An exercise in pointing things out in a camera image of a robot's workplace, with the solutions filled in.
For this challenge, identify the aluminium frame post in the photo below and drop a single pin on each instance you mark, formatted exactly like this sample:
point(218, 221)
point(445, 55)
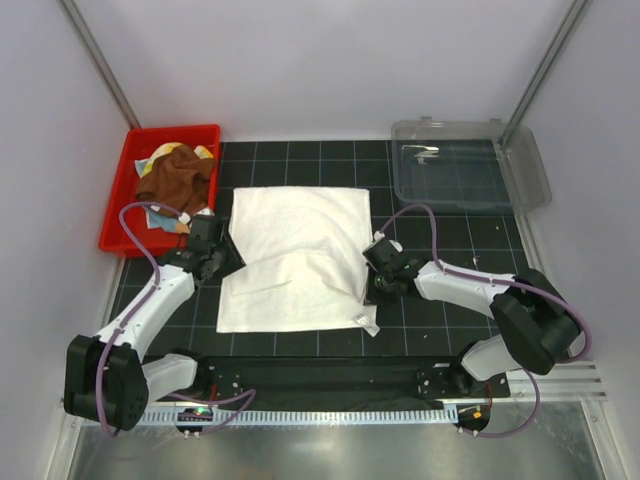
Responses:
point(98, 60)
point(559, 41)

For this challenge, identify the red plastic bin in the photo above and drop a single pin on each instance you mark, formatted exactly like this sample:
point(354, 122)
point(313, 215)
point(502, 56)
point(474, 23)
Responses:
point(140, 144)

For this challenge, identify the brown towel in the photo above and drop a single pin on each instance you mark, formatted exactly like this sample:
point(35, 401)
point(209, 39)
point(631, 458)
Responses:
point(177, 176)

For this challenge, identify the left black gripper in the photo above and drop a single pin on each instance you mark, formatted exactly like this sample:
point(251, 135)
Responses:
point(234, 262)

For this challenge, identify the clear plastic container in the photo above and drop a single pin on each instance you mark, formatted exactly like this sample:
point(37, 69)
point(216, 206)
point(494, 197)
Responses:
point(485, 168)

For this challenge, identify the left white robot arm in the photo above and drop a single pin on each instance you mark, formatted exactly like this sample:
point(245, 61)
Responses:
point(107, 379)

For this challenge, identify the aluminium rail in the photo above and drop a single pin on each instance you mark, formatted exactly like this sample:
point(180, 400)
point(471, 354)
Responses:
point(562, 382)

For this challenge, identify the left aluminium frame post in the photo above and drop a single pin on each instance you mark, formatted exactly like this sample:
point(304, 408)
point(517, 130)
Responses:
point(98, 60)

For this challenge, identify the right aluminium frame post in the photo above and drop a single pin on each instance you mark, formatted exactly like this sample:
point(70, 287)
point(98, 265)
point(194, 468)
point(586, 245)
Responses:
point(559, 41)

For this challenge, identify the black grid mat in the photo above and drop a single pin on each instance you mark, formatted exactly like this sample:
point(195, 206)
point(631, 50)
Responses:
point(410, 327)

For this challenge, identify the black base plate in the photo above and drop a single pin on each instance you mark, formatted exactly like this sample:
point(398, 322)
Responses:
point(342, 384)

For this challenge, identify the slotted cable duct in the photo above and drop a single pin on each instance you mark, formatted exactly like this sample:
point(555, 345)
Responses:
point(183, 415)

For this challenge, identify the colourful patterned towel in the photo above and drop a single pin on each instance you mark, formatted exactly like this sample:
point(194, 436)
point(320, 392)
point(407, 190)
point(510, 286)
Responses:
point(160, 216)

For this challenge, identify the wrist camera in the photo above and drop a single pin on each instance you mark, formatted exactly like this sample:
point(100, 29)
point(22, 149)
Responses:
point(384, 243)
point(200, 226)

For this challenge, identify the white towel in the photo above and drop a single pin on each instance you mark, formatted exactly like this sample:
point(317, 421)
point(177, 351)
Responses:
point(304, 265)

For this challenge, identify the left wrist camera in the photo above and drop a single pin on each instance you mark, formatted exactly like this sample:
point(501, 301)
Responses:
point(200, 226)

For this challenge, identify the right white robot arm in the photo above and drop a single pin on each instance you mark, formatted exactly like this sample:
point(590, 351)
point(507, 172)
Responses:
point(536, 326)

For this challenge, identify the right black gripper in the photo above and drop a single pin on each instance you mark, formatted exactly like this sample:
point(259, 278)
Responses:
point(373, 297)

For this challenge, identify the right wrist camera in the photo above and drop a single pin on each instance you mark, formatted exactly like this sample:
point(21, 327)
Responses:
point(384, 243)

